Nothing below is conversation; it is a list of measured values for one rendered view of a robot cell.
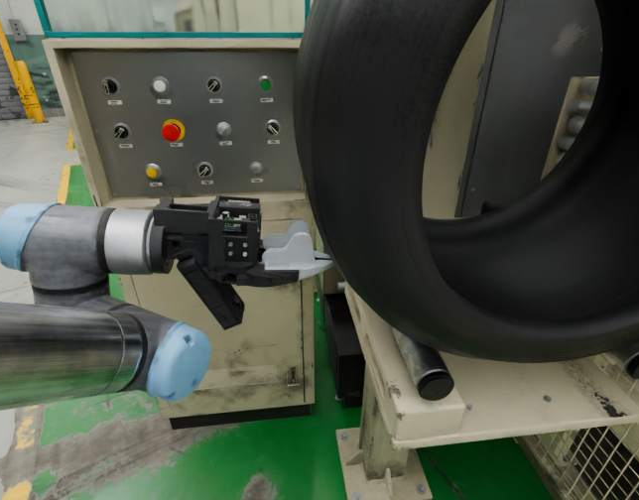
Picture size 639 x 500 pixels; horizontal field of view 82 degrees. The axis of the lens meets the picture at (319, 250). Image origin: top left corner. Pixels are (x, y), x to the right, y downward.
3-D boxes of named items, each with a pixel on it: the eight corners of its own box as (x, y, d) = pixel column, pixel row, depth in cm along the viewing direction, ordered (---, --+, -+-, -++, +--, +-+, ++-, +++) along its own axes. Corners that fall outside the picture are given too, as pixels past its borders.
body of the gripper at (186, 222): (264, 223, 39) (144, 216, 37) (260, 290, 43) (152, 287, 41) (265, 197, 46) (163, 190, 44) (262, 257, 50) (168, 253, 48)
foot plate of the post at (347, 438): (335, 432, 137) (335, 425, 135) (405, 424, 140) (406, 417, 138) (348, 510, 114) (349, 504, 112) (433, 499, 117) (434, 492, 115)
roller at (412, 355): (376, 235, 73) (382, 253, 75) (355, 243, 73) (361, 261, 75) (452, 371, 43) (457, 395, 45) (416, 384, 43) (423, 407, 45)
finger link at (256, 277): (300, 277, 42) (220, 274, 41) (299, 288, 43) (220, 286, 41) (297, 256, 46) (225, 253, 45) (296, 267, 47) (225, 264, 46)
